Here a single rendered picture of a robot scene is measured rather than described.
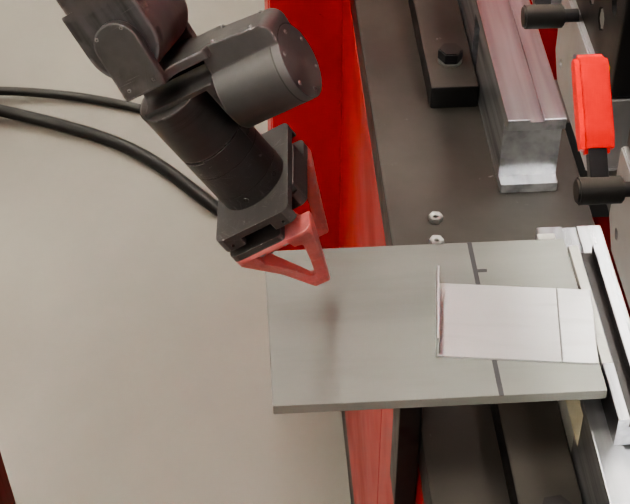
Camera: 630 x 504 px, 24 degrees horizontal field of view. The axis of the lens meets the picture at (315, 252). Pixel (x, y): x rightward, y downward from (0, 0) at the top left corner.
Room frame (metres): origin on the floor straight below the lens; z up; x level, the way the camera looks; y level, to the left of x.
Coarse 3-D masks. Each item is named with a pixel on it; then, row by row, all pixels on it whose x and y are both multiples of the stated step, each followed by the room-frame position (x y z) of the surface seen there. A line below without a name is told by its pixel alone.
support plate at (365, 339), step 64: (384, 256) 0.93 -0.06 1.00; (448, 256) 0.93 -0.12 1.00; (512, 256) 0.93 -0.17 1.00; (320, 320) 0.85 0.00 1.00; (384, 320) 0.85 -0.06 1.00; (320, 384) 0.78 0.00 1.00; (384, 384) 0.78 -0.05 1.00; (448, 384) 0.78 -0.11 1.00; (512, 384) 0.78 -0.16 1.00; (576, 384) 0.78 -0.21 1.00
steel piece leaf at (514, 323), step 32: (448, 288) 0.88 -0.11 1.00; (480, 288) 0.88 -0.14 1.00; (512, 288) 0.88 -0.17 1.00; (544, 288) 0.88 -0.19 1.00; (448, 320) 0.85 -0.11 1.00; (480, 320) 0.85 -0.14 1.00; (512, 320) 0.85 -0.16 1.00; (544, 320) 0.85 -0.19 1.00; (448, 352) 0.81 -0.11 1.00; (480, 352) 0.81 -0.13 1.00; (512, 352) 0.81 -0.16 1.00; (544, 352) 0.81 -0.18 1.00
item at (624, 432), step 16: (592, 256) 0.94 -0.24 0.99; (592, 272) 0.92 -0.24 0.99; (608, 272) 0.91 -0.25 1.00; (592, 288) 0.90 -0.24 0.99; (608, 288) 0.89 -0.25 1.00; (608, 304) 0.87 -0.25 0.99; (608, 320) 0.86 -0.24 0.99; (624, 320) 0.85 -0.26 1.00; (608, 336) 0.84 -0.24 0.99; (624, 336) 0.83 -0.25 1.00; (624, 352) 0.81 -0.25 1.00; (608, 368) 0.79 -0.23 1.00; (624, 368) 0.80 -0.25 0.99; (608, 384) 0.78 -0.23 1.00; (624, 384) 0.79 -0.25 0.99; (608, 400) 0.77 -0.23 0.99; (624, 400) 0.76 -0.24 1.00; (608, 416) 0.76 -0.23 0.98; (624, 416) 0.74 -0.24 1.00; (624, 432) 0.74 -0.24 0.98
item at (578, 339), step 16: (560, 288) 0.88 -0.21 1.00; (560, 304) 0.87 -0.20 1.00; (576, 304) 0.87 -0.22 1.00; (560, 320) 0.85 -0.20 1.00; (576, 320) 0.85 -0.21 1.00; (592, 320) 0.85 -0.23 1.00; (576, 336) 0.83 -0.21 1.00; (592, 336) 0.83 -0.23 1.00; (576, 352) 0.81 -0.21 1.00; (592, 352) 0.81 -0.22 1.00
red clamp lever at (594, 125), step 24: (576, 72) 0.76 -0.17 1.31; (600, 72) 0.76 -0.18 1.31; (576, 96) 0.75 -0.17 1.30; (600, 96) 0.75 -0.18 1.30; (576, 120) 0.75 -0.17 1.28; (600, 120) 0.74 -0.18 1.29; (600, 144) 0.73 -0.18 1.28; (600, 168) 0.72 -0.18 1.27; (576, 192) 0.71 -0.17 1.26; (600, 192) 0.70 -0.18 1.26; (624, 192) 0.70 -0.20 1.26
